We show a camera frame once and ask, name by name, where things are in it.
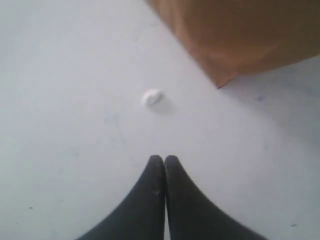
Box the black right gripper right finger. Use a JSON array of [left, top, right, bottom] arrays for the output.
[[164, 155, 265, 240]]

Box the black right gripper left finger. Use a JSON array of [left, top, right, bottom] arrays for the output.
[[79, 155, 166, 240]]

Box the small white putty blob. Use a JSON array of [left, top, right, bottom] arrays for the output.
[[141, 89, 164, 107]]

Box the brown paper shopping bag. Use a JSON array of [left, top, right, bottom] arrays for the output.
[[149, 0, 320, 87]]

